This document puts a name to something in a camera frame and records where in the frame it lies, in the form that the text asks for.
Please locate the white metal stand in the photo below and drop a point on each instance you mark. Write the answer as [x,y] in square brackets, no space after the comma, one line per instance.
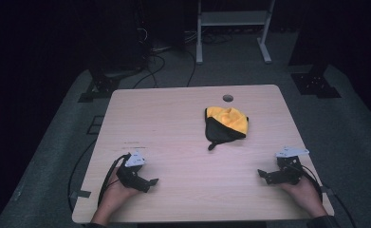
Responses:
[233,17]

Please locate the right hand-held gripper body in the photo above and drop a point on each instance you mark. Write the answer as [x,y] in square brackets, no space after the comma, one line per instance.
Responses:
[289,169]

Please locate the person's right hand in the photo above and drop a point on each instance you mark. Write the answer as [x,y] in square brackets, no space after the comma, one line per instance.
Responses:
[303,193]

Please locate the black stand base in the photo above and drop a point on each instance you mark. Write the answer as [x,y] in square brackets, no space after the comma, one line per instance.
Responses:
[316,84]
[102,87]

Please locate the person's left hand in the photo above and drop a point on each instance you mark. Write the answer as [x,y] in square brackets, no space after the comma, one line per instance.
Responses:
[116,193]

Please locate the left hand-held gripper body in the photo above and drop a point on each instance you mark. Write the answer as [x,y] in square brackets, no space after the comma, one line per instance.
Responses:
[130,172]

